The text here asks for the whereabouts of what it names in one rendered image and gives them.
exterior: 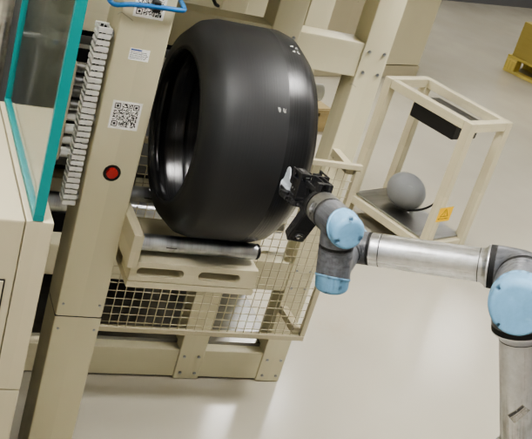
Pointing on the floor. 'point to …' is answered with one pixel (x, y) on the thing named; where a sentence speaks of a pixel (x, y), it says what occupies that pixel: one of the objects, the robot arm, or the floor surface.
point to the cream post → (93, 229)
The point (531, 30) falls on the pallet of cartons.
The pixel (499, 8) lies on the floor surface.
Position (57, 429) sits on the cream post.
